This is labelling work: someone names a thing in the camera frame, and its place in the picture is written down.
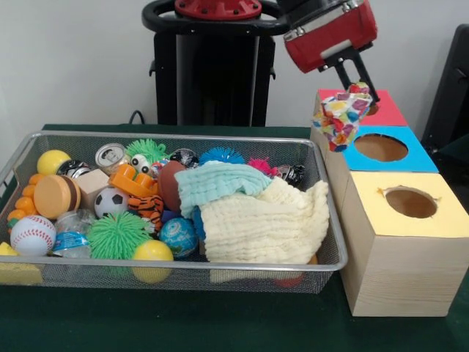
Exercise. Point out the black chair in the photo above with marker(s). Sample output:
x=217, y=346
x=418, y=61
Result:
x=450, y=91

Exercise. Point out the green cloth side table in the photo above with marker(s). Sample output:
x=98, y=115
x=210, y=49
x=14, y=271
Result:
x=459, y=144

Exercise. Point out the round wooden burger toy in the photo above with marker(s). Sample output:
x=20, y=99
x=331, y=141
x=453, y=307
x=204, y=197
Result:
x=55, y=196

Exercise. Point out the small soccer ball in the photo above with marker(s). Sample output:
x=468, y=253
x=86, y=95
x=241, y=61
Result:
x=111, y=201

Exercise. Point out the wooden box with three holes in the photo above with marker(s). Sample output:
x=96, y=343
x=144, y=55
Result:
x=403, y=275

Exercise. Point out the yellow ball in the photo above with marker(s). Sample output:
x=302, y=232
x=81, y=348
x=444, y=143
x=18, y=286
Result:
x=152, y=251

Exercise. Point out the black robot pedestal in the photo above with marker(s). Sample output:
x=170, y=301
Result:
x=216, y=80

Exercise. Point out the white baseball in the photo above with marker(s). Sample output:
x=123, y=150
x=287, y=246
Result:
x=33, y=234

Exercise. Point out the brown toy football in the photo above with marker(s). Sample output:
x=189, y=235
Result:
x=168, y=185

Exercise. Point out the cream waffle cloth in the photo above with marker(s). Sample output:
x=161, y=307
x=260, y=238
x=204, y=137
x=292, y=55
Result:
x=264, y=227

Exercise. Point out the green spiky rubber ball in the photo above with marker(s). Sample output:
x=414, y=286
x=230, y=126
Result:
x=117, y=234

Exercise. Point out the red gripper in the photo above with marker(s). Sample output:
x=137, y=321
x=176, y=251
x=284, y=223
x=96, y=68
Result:
x=329, y=40

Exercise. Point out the silver mesh bin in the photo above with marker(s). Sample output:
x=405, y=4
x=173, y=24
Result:
x=91, y=278

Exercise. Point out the blue globe ball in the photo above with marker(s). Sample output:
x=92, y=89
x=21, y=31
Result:
x=177, y=236

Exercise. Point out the dark green table cloth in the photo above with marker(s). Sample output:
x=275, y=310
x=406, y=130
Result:
x=183, y=322

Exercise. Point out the light blue waffle cloth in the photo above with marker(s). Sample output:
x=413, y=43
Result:
x=216, y=179

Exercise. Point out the plain wooden cube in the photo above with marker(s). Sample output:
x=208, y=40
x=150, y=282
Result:
x=91, y=183

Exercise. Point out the colourful patterned cloth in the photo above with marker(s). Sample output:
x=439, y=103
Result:
x=340, y=117

